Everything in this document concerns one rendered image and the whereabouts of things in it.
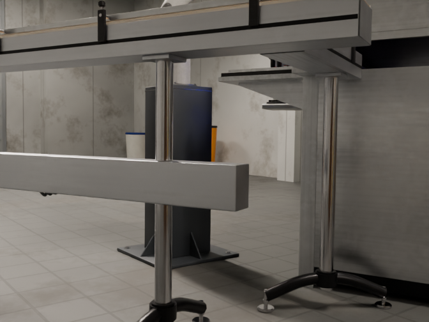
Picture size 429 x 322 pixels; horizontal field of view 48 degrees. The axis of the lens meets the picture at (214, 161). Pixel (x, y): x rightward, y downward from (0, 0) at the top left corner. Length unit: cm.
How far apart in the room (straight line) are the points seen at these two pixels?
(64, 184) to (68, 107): 817
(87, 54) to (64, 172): 37
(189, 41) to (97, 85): 874
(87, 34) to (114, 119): 864
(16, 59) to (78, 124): 811
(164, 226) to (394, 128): 97
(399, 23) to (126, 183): 115
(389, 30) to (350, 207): 68
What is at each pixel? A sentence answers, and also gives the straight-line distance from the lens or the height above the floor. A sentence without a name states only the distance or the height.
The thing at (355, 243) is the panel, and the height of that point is 21.
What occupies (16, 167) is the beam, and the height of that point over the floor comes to 51.
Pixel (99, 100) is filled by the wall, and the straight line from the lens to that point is 998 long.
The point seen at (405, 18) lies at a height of 105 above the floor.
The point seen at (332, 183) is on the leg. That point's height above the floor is 46.
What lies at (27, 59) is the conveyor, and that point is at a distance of 167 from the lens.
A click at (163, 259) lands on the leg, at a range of 140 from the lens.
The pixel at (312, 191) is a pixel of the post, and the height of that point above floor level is 40.
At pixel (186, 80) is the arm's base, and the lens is 245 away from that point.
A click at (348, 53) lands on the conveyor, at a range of 175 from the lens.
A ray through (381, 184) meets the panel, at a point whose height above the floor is 44.
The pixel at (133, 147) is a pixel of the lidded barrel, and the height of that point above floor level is 33.
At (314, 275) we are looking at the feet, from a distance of 180.
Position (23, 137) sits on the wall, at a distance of 988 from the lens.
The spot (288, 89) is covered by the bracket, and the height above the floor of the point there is 82.
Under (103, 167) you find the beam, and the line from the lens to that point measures 146.
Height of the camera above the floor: 63
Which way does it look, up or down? 3 degrees down
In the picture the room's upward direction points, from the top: 1 degrees clockwise
